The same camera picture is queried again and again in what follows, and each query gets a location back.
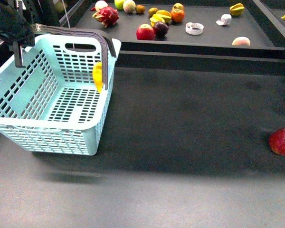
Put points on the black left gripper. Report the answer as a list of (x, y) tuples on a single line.
[(9, 26)]

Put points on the light blue plastic basket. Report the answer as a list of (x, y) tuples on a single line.
[(52, 104)]

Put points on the yellow mango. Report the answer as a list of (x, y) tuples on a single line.
[(97, 76)]

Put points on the red green mango fruit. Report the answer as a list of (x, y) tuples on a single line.
[(178, 6)]

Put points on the white pale fruit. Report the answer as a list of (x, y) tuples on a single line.
[(100, 4)]

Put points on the pink dragon fruit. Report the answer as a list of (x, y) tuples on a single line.
[(108, 16)]

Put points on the green apple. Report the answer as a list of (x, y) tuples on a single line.
[(119, 4)]

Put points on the beige round melon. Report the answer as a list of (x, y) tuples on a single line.
[(129, 6)]

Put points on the brown kiwi left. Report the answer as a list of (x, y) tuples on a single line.
[(140, 9)]

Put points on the brown kiwi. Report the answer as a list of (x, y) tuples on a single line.
[(152, 11), (140, 9)]

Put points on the red apple on shelf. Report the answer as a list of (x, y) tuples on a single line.
[(145, 32)]

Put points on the brown kiwi right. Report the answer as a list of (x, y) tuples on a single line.
[(152, 11)]

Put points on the dark purple plum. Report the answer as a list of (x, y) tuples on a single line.
[(160, 29)]

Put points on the orange persimmon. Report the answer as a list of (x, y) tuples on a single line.
[(177, 15)]

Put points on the clear tape roll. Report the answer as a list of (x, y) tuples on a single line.
[(194, 28)]

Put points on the black fruit display tray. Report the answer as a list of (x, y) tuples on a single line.
[(265, 32)]

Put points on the yellow starfruit right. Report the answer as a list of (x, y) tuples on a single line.
[(237, 9)]

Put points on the pink peach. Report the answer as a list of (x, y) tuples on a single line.
[(241, 41)]

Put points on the red apple on table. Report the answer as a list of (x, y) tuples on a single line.
[(277, 142)]

